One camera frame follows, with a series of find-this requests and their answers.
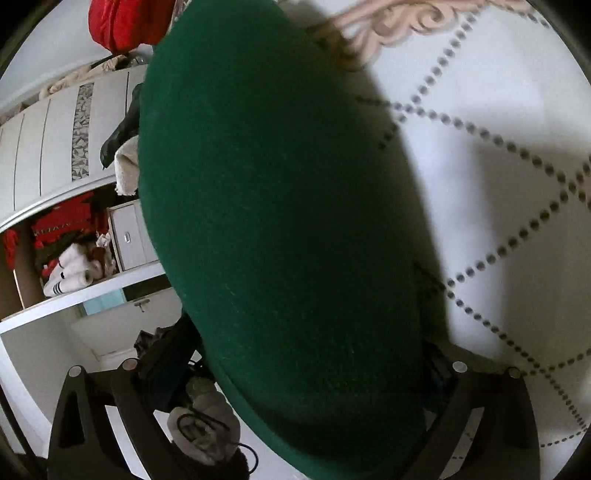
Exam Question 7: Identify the black garment on bed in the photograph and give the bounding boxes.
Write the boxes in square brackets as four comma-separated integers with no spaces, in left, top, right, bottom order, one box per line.
[99,83,143,169]

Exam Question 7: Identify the white rolled socks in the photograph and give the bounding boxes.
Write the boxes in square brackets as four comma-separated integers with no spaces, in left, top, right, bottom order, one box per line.
[43,243,103,298]

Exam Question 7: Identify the white quilted floral mat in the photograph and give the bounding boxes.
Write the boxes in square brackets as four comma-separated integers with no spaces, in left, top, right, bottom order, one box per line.
[281,1,590,479]

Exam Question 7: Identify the green white varsity jacket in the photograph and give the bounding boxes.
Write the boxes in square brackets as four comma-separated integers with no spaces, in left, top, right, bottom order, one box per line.
[138,1,430,479]

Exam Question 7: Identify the red folded duvet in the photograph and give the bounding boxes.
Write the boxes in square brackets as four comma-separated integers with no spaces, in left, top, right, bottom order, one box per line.
[88,0,176,54]

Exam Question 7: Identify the red hanging clothes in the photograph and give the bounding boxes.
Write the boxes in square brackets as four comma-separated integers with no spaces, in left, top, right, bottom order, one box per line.
[1,189,111,280]

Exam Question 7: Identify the cream fluffy garment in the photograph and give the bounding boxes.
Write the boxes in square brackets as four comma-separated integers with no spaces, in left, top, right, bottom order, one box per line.
[114,136,139,196]

